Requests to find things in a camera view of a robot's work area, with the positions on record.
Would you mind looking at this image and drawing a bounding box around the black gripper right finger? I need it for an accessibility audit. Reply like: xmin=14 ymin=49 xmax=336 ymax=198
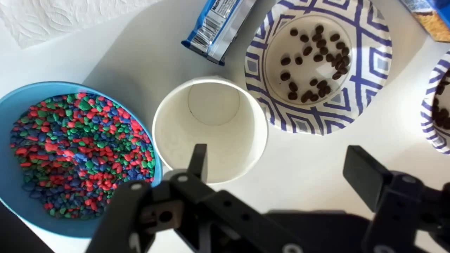
xmin=343 ymin=144 xmax=392 ymax=212

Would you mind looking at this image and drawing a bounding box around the white paper napkin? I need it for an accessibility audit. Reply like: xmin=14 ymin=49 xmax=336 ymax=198
xmin=0 ymin=0 xmax=159 ymax=47

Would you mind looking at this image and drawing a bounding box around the patterned paper cup centre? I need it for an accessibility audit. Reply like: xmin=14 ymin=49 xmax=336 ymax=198
xmin=152 ymin=77 xmax=269 ymax=182

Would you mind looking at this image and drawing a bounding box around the blue snack wrapper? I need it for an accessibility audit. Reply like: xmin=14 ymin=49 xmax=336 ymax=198
xmin=181 ymin=0 xmax=256 ymax=66

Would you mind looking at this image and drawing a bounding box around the patterned paper bowl with beans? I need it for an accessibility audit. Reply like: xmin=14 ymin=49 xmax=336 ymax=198
xmin=245 ymin=0 xmax=392 ymax=135

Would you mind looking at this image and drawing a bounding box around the blue bowl of coloured beads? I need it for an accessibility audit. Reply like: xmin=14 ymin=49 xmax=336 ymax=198
xmin=0 ymin=80 xmax=165 ymax=239

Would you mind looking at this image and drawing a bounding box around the patterned paper bowl right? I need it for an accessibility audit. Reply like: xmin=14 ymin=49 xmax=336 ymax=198
xmin=420 ymin=50 xmax=450 ymax=156

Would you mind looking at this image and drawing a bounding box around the blue fruit bar box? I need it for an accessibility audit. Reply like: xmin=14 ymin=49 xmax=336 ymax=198
xmin=401 ymin=0 xmax=450 ymax=42

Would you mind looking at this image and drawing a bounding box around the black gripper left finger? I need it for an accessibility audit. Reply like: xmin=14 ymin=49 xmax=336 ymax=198
xmin=187 ymin=143 xmax=207 ymax=180

